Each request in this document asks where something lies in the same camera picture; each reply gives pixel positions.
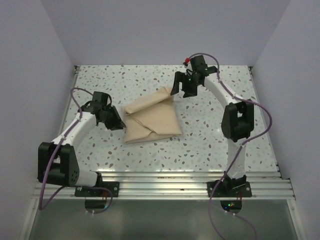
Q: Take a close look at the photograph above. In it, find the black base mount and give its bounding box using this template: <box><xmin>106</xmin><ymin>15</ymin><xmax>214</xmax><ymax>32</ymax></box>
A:
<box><xmin>212</xmin><ymin>181</ymin><xmax>253</xmax><ymax>198</ymax></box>
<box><xmin>74</xmin><ymin>181</ymin><xmax>120</xmax><ymax>198</ymax></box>

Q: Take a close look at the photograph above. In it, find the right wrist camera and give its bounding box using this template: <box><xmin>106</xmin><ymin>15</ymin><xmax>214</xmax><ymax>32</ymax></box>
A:
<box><xmin>183</xmin><ymin>57</ymin><xmax>191</xmax><ymax>68</ymax></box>

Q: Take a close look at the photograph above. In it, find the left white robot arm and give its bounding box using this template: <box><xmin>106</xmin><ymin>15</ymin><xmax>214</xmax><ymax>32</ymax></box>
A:
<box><xmin>37</xmin><ymin>91</ymin><xmax>126</xmax><ymax>197</ymax></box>

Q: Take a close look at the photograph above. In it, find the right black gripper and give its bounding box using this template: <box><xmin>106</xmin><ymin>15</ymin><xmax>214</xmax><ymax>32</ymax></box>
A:
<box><xmin>170</xmin><ymin>71</ymin><xmax>201</xmax><ymax>99</ymax></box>

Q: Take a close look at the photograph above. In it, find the beige cloth drape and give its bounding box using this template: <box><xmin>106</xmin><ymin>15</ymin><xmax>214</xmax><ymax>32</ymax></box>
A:
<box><xmin>122</xmin><ymin>87</ymin><xmax>183</xmax><ymax>144</ymax></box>

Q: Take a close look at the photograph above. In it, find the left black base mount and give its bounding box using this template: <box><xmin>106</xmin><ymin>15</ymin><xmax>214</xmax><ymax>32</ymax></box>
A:
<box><xmin>74</xmin><ymin>181</ymin><xmax>120</xmax><ymax>198</ymax></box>

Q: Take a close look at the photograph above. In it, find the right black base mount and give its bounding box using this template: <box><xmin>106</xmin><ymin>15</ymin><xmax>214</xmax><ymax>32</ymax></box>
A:
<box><xmin>212</xmin><ymin>181</ymin><xmax>253</xmax><ymax>198</ymax></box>

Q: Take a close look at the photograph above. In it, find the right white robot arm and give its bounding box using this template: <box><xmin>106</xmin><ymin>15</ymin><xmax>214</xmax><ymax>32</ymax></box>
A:
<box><xmin>170</xmin><ymin>53</ymin><xmax>254</xmax><ymax>197</ymax></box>

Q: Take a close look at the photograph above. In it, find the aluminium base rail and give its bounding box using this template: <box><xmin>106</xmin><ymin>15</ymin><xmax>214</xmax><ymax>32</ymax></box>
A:
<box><xmin>32</xmin><ymin>172</ymin><xmax>296</xmax><ymax>201</ymax></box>

